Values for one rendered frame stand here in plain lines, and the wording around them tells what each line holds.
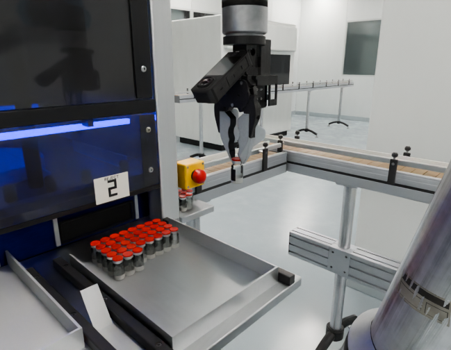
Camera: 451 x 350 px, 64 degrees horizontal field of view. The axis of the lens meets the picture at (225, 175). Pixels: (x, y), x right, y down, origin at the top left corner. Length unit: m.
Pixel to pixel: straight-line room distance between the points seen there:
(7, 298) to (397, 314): 0.66
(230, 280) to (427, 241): 0.49
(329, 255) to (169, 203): 0.87
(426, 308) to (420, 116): 1.69
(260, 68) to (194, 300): 0.43
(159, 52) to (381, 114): 1.38
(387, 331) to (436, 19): 1.72
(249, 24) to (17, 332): 0.61
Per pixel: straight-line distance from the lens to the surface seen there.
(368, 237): 2.21
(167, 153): 0.93
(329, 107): 9.53
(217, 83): 0.55
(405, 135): 2.00
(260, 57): 0.64
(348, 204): 1.53
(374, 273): 1.58
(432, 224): 0.30
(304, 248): 1.69
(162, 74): 0.90
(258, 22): 0.61
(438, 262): 0.30
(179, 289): 0.72
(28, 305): 0.76
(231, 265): 0.78
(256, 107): 0.59
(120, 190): 0.87
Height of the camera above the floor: 1.29
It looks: 17 degrees down
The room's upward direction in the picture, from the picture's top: straight up
